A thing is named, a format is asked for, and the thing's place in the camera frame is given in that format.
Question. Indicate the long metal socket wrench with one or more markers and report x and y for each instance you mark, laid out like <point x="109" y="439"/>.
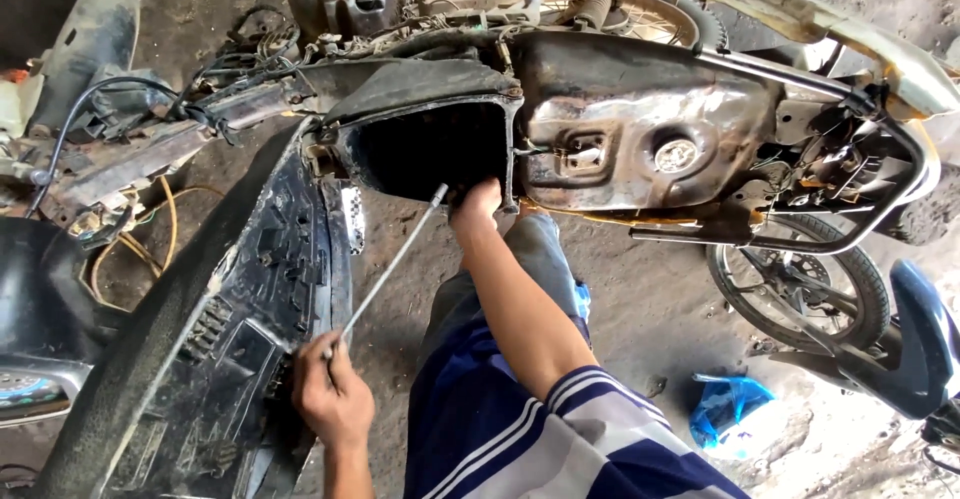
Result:
<point x="390" y="266"/>

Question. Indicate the large black plastic fairing panel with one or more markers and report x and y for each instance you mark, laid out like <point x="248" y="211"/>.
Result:
<point x="225" y="319"/>

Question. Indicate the chrome grab rail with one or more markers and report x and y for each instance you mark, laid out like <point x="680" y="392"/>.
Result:
<point x="787" y="77"/>

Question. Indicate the grey plastic panel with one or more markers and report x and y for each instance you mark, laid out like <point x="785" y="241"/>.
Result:
<point x="94" y="34"/>

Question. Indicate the black plastic underseat box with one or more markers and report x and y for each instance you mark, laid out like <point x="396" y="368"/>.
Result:
<point x="427" y="79"/>

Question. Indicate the blue motorcycle fender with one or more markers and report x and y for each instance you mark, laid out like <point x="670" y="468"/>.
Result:
<point x="915" y="334"/>

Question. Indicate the motorcycle rear wheel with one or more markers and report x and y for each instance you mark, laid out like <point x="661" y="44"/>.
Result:
<point x="862" y="281"/>

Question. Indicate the shock absorber spring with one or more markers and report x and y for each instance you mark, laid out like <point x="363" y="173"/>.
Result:
<point x="596" y="5"/>

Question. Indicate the stripped motorcycle frame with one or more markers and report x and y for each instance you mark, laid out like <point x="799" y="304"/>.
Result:
<point x="247" y="101"/>

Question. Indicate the checkered trim piece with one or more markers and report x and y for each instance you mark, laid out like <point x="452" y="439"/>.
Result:
<point x="353" y="218"/>

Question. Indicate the grey jeans leg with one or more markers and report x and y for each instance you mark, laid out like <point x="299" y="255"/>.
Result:
<point x="540" y="259"/>

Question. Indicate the person's right hand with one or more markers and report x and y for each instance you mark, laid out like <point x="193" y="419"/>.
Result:
<point x="474" y="214"/>

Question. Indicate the rusty metal fuel tank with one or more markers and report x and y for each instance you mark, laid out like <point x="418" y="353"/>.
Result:
<point x="637" y="109"/>

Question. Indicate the black motorcycle body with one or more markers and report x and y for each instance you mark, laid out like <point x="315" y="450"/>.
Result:
<point x="45" y="296"/>

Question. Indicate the person's left fingers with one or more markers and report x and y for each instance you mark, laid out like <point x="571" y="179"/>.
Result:
<point x="311" y="353"/>

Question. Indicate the person's right fingers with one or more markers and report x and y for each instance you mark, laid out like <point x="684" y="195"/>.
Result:
<point x="484" y="188"/>

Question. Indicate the blue plastic bag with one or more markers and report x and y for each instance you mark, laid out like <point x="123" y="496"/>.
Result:
<point x="724" y="409"/>

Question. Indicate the white motorcycle body panel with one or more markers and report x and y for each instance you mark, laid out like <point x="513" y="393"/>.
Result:
<point x="825" y="26"/>

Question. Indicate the blue white striped shirt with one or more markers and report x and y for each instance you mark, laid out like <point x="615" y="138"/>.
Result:
<point x="525" y="439"/>

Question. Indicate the person's left hand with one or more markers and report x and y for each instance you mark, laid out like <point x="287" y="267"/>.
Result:
<point x="330" y="401"/>

